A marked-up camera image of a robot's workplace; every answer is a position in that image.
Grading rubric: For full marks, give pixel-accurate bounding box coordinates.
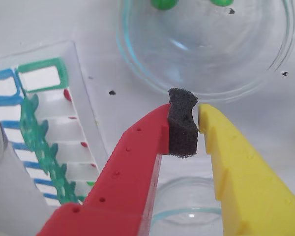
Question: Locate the pale grey tablecloth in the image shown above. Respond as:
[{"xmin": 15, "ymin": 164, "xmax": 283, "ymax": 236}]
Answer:
[{"xmin": 0, "ymin": 0, "xmax": 295, "ymax": 236}]

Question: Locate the clear glass bowl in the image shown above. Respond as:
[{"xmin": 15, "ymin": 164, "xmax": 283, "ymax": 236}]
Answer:
[
  {"xmin": 152, "ymin": 177, "xmax": 223, "ymax": 236},
  {"xmin": 117, "ymin": 0, "xmax": 295, "ymax": 101}
]

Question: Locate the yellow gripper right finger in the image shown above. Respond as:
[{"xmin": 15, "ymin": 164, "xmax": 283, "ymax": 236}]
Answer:
[{"xmin": 198, "ymin": 103, "xmax": 295, "ymax": 236}]

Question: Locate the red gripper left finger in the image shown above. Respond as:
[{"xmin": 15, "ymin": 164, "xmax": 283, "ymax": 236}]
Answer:
[{"xmin": 36, "ymin": 88, "xmax": 199, "ymax": 236}]

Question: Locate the green blue weekly pill organizer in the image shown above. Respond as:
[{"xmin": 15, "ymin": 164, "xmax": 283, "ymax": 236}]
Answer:
[{"xmin": 0, "ymin": 40, "xmax": 109, "ymax": 222}]

